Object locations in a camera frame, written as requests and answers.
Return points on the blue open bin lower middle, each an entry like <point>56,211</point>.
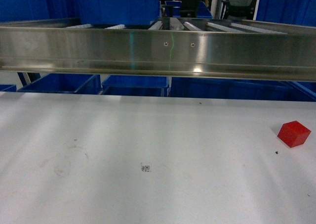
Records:
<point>136,86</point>

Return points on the blue bin far right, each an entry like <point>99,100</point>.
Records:
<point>295,12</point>

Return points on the black mesh office chair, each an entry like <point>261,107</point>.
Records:
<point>238,8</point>

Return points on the stainless steel shelf rack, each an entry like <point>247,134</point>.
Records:
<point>185,47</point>

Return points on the large blue bin on shelf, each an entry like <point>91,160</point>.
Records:
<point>114,12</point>

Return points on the large blue crate upper left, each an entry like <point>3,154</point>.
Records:
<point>24,10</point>

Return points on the blue bin lower right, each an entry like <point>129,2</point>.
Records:
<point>240,89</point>

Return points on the small square marker sticker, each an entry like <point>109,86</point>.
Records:
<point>146,166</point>

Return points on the blue open bin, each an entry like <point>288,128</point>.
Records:
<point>136,86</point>
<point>65,83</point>

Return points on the red magnetic block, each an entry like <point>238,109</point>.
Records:
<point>293,134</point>

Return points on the blue open bin lower left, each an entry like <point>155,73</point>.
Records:
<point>65,83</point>

